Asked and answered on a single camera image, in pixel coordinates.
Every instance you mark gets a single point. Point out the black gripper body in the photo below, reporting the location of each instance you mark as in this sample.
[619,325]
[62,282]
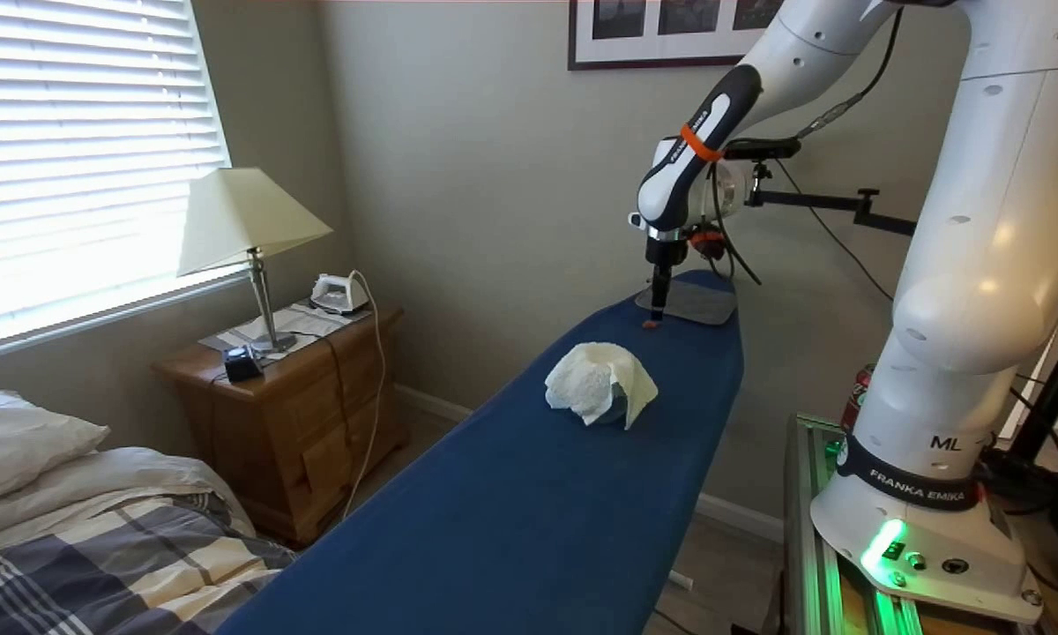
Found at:
[662,252]

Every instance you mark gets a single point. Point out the light blue terry cloth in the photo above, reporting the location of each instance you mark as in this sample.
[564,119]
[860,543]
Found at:
[601,370]

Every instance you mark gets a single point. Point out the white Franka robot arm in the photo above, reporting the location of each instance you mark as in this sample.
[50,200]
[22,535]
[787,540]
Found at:
[987,269]

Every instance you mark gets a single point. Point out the pale cloth on nightstand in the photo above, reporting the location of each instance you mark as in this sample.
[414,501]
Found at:
[300,321]

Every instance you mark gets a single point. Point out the grey quilted pad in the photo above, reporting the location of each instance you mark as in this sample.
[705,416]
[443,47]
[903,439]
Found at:
[699,305]

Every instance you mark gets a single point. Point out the black framed picture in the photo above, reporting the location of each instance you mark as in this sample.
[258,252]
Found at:
[672,29]

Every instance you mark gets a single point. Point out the blue covered ironing board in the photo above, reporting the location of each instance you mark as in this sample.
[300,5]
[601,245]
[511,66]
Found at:
[515,515]

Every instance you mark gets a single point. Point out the white clothes iron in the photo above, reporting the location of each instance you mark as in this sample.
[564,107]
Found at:
[340,294]

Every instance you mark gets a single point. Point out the wooden nightstand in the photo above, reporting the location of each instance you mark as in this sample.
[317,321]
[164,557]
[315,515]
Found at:
[293,435]

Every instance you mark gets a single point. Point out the table lamp with beige shade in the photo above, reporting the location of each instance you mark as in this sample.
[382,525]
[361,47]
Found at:
[248,218]

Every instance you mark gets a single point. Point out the black alarm clock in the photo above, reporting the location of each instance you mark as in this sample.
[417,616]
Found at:
[242,363]

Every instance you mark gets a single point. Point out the white window blinds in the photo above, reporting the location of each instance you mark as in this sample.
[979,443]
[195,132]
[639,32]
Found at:
[82,153]

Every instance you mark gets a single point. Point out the white duvet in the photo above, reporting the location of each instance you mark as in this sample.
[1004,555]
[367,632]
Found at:
[92,488]

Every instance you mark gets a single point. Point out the bed with plaid blanket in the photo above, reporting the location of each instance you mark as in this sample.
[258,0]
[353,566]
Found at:
[107,576]

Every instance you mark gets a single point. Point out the white pillow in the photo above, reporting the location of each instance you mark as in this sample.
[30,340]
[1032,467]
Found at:
[22,443]

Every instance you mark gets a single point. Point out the red and black wrist camera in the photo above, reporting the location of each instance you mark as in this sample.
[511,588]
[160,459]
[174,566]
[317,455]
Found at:
[705,241]

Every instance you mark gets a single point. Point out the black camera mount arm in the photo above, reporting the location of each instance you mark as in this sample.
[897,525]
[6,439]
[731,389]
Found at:
[832,202]

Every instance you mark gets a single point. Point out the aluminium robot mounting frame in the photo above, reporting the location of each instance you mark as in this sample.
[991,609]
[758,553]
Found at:
[815,566]

